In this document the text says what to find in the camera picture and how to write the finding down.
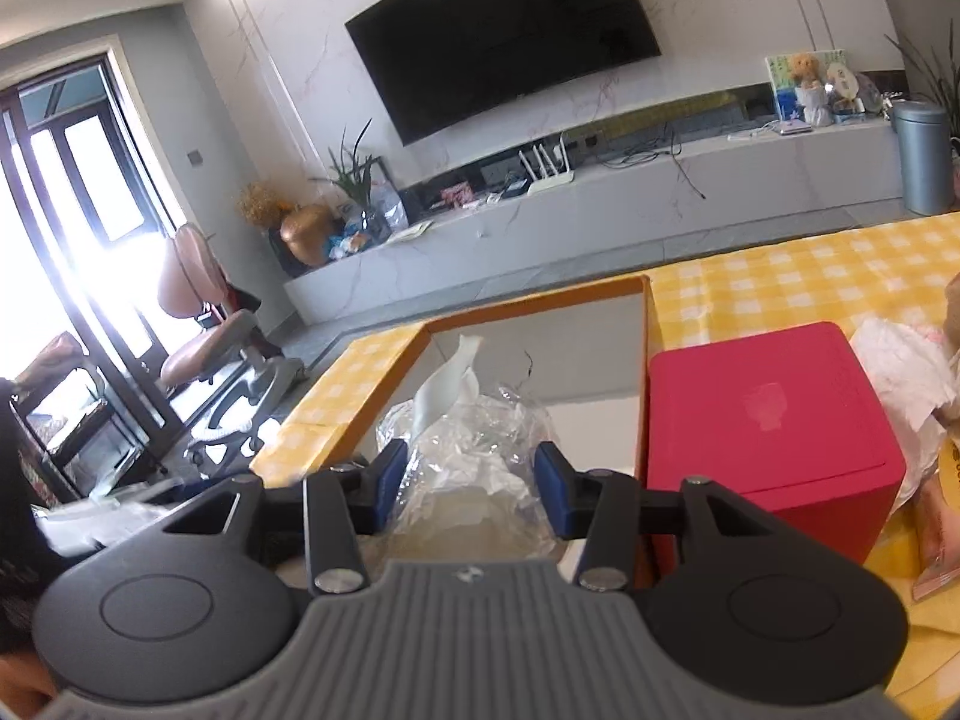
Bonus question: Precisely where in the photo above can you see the dark cloth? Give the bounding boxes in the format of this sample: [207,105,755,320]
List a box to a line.
[0,379,70,655]

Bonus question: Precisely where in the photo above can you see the potted snake plant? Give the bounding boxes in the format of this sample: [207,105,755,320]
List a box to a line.
[883,19,960,137]

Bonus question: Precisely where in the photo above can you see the dark framed glass door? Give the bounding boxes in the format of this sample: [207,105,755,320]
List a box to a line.
[0,52,197,482]

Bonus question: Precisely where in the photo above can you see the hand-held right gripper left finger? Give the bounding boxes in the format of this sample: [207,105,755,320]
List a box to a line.
[161,439,410,596]

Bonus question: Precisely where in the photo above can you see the white plush in plastic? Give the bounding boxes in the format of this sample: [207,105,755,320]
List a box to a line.
[851,315,960,467]

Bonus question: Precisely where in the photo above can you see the round paper fan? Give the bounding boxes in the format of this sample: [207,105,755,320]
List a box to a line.
[825,64,863,110]

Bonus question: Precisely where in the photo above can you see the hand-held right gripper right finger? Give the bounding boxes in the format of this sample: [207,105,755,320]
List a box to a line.
[534,441,766,592]

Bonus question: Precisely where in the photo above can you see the white soft cloth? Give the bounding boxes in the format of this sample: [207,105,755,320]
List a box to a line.
[411,334,482,433]

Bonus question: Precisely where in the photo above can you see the clear plastic bag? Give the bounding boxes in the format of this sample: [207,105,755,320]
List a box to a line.
[375,382,572,565]

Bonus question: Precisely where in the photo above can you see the white router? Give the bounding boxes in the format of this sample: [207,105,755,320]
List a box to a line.
[517,131,575,198]

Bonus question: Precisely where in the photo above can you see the gold vase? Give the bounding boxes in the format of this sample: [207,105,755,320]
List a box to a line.
[279,202,337,268]

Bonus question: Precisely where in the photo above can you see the black wall television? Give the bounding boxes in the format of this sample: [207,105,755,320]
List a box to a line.
[345,0,662,147]

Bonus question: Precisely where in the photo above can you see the blue-grey trash can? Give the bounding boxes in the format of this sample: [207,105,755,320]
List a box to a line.
[891,100,954,217]

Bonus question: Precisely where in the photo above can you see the dried yellow flowers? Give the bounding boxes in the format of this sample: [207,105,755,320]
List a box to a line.
[238,181,295,230]

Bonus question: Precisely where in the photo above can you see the black cable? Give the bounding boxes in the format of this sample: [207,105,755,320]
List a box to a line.
[592,120,710,201]

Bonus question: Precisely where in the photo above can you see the pink office chair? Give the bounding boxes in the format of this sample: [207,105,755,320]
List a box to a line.
[156,223,305,452]

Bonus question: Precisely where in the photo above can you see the white plastic sheet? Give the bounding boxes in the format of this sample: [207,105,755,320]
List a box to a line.
[43,478,190,550]

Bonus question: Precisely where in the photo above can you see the yellow checkered tablecloth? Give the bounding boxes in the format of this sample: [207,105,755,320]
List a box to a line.
[251,211,960,720]

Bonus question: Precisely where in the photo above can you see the potted aloe plant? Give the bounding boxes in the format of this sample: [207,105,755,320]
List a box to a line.
[311,118,383,212]

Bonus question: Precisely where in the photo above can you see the red box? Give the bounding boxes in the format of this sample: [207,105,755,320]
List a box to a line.
[646,321,907,568]

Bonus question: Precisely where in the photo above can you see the white marble television cabinet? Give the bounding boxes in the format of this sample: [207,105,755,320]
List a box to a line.
[283,116,913,327]

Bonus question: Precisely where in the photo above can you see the orange cardboard box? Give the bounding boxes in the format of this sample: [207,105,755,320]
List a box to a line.
[349,275,662,593]

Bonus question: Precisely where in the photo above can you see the brown teddy bear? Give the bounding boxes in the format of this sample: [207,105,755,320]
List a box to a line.
[793,52,834,127]

